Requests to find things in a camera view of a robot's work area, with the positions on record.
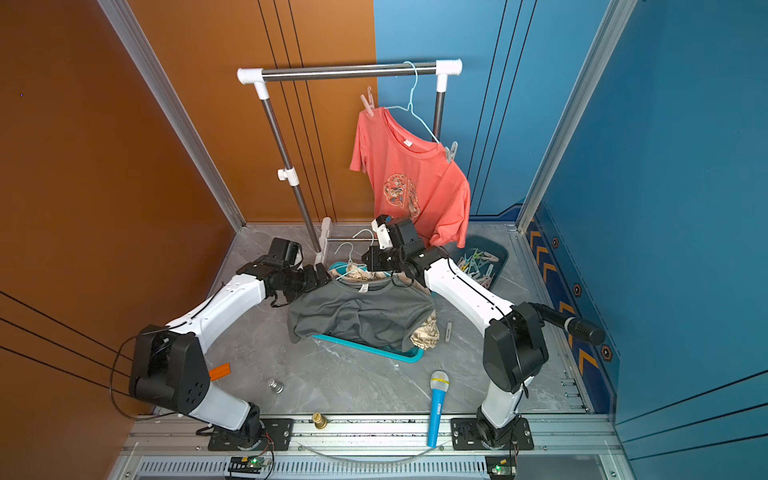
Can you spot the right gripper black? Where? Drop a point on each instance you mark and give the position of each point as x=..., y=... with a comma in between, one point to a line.
x=374, y=263

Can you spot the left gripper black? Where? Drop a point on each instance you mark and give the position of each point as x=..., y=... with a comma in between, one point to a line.
x=314, y=281

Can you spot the grey garment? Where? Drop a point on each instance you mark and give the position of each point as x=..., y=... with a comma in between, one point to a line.
x=382, y=314

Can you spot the red t-shirt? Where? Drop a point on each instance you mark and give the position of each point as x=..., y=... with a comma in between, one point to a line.
x=411, y=177

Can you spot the light green wire hanger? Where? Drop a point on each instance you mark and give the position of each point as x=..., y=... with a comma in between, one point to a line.
x=410, y=106

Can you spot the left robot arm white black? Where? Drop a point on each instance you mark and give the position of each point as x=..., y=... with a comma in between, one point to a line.
x=169, y=368

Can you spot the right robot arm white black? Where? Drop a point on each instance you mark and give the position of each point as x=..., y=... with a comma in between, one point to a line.
x=514, y=348

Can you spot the metal clothes drying rack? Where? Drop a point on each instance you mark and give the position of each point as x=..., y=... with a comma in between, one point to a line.
x=304, y=127

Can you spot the beige patterned cloth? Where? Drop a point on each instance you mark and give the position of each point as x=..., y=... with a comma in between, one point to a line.
x=425, y=333

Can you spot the teal plastic laundry basket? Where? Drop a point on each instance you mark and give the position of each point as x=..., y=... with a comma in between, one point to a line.
x=409, y=357

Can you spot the dark teal clothespin bin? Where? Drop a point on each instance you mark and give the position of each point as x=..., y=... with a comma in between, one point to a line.
x=481, y=259

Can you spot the small silver metal weight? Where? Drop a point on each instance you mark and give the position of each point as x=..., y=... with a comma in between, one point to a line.
x=276, y=386

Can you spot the orange rectangular tag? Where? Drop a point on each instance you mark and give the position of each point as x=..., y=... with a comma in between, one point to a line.
x=220, y=372

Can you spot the blue toy microphone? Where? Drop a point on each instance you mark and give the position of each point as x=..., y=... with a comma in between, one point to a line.
x=439, y=384

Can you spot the small brass weight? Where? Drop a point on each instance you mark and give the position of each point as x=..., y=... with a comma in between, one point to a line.
x=319, y=420

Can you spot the left green circuit board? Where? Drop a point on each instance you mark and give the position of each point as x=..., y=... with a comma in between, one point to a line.
x=249, y=467

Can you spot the green circuit board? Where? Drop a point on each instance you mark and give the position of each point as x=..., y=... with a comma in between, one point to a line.
x=249, y=467
x=499, y=468

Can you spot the right green circuit board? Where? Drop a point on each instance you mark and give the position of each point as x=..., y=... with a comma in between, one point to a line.
x=499, y=468

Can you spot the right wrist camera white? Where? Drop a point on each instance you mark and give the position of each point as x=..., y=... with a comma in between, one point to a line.
x=380, y=229

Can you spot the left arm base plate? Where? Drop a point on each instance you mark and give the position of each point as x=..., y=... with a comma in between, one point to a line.
x=274, y=434

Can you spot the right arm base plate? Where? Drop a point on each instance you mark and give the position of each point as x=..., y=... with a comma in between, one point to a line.
x=478, y=434

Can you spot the aluminium front rail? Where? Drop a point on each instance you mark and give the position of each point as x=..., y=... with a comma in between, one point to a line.
x=387, y=435

